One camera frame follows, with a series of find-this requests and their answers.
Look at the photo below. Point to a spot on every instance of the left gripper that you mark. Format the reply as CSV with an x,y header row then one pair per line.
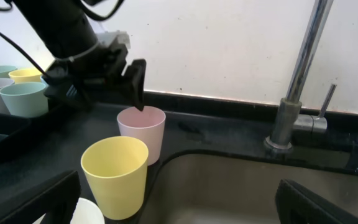
x,y
89,71

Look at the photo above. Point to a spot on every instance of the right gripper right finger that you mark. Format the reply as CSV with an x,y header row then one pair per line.
x,y
306,208

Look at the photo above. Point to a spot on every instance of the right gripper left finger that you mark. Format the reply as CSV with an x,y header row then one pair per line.
x,y
42,199

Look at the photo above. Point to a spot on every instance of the white cup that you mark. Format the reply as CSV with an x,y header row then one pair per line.
x,y
87,213

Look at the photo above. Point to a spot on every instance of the pink cup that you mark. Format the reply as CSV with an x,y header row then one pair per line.
x,y
148,137

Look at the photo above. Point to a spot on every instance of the yellow cup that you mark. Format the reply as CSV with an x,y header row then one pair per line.
x,y
117,186
25,75

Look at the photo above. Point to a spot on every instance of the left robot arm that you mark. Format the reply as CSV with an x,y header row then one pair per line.
x,y
57,25

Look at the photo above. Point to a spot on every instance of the blue cup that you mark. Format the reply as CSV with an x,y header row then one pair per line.
x,y
43,81

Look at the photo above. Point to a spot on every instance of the black tray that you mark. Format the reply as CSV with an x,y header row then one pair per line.
x,y
5,124

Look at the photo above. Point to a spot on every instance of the steel sink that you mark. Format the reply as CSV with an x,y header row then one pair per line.
x,y
222,186

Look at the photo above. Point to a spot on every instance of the steel tap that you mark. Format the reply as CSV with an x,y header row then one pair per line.
x,y
306,53

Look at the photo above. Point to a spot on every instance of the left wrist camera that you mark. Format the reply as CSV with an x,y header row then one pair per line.
x,y
113,37

